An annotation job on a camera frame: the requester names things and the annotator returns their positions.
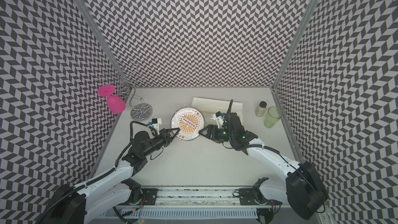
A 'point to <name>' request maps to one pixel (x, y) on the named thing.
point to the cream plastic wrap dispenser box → (210, 107)
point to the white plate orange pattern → (190, 121)
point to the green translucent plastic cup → (273, 115)
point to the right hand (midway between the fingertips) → (202, 137)
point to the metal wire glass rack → (125, 74)
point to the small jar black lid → (260, 109)
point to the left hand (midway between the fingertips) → (180, 131)
